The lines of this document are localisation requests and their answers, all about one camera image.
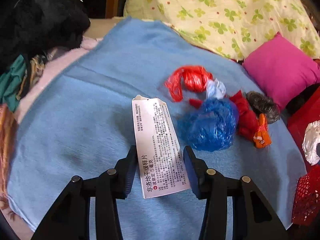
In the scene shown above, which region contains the white medicine box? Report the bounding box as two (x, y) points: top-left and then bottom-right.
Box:
(132, 95), (190, 199)

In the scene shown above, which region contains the black clothes pile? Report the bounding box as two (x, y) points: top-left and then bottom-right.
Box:
(1, 0), (91, 67)

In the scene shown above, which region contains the black plastic bag ball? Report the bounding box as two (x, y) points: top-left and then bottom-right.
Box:
(246, 91), (280, 124)

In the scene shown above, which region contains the pink pillow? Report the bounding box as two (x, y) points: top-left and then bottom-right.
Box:
(242, 33), (319, 111)

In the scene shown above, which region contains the red plastic mesh basket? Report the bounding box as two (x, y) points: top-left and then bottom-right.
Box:
(292, 165), (319, 226)

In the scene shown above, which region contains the striped orange garment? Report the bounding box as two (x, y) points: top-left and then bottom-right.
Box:
(0, 104), (18, 210)

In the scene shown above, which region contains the orange packet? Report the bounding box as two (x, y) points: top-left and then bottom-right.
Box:
(253, 113), (272, 148)

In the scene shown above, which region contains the red fabric bundle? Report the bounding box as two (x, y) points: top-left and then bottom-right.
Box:
(188, 89), (261, 143)

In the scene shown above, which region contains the clover print quilt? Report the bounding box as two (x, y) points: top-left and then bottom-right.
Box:
(124, 0), (319, 60)

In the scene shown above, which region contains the red plastic bag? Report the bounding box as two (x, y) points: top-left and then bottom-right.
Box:
(164, 65), (214, 102)

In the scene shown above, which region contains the teal garment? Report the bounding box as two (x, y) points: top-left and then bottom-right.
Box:
(0, 55), (27, 112)

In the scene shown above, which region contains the white plastic bag knot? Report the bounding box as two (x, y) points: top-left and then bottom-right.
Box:
(206, 79), (226, 99)

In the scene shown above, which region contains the blue plastic bag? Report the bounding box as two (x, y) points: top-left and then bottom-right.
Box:
(177, 98), (239, 152)

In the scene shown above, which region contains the red Nilrich paper bag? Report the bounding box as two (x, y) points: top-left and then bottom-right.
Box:
(286, 84), (319, 170)

